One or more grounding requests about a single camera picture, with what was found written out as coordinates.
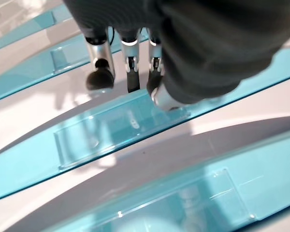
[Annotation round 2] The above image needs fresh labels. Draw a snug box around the white blue cart drawer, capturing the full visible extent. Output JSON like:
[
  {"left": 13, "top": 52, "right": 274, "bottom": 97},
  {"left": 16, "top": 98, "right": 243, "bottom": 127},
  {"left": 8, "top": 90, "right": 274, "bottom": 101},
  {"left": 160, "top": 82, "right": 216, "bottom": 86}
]
[
  {"left": 0, "top": 26, "right": 152, "bottom": 104},
  {"left": 0, "top": 41, "right": 290, "bottom": 203},
  {"left": 0, "top": 3, "right": 71, "bottom": 54},
  {"left": 36, "top": 129, "right": 290, "bottom": 232}
]

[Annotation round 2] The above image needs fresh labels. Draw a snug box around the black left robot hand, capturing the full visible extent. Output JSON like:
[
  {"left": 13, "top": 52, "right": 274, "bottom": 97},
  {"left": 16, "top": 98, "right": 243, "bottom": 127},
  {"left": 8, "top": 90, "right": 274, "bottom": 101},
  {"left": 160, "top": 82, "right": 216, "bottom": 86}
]
[{"left": 62, "top": 0, "right": 290, "bottom": 111}]

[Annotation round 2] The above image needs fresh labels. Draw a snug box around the white blue medical cart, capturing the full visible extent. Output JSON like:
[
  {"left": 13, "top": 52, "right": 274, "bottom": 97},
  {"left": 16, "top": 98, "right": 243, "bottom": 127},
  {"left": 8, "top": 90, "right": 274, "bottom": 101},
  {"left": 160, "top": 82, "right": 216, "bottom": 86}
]
[{"left": 0, "top": 0, "right": 290, "bottom": 232}]

